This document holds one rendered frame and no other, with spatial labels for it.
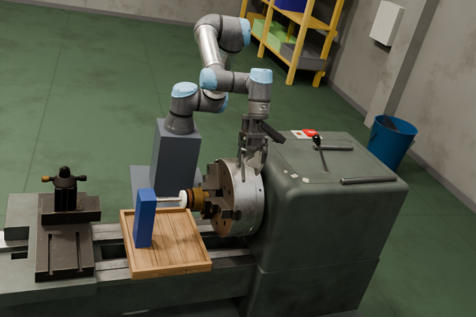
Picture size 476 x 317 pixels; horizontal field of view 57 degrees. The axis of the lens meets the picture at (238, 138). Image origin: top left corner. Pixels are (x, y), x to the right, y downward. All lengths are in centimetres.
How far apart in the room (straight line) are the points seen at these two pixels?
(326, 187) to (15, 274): 111
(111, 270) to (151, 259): 15
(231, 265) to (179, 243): 23
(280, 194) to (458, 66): 384
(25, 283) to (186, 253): 58
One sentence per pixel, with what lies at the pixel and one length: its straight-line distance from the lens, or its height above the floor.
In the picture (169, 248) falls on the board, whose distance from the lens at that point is 180.
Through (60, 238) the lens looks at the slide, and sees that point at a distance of 169.
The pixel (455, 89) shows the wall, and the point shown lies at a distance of 523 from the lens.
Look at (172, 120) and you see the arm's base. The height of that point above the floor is 116.
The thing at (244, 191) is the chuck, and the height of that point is 119.
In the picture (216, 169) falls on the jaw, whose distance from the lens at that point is 177.
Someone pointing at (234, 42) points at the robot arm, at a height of 162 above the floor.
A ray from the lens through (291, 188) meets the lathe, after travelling 163.
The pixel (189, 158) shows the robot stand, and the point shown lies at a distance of 219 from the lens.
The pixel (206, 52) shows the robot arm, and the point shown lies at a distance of 164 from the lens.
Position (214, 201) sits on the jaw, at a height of 111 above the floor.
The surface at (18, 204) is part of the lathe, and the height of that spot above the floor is 92.
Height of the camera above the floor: 208
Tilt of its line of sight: 26 degrees down
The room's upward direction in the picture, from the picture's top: 13 degrees clockwise
